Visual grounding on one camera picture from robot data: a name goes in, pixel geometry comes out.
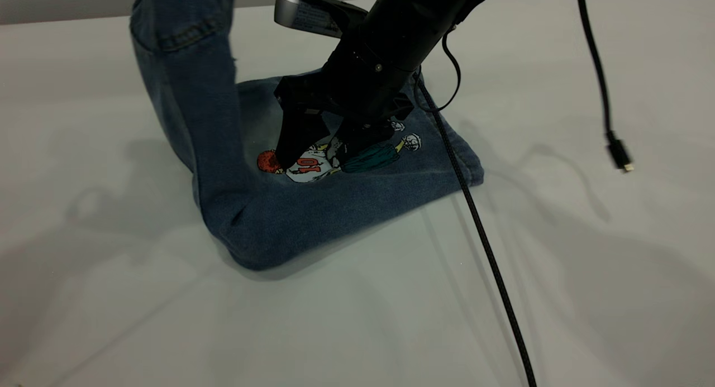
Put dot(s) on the blue denim shorts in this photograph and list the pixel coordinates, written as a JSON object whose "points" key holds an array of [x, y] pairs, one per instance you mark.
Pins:
{"points": [[335, 208]]}

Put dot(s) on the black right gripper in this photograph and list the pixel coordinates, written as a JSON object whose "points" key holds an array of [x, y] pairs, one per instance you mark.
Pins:
{"points": [[357, 91]]}

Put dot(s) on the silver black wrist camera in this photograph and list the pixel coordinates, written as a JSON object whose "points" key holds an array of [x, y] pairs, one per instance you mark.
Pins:
{"points": [[313, 13]]}

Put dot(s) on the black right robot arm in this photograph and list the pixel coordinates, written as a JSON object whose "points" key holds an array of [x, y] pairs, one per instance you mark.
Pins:
{"points": [[413, 18]]}

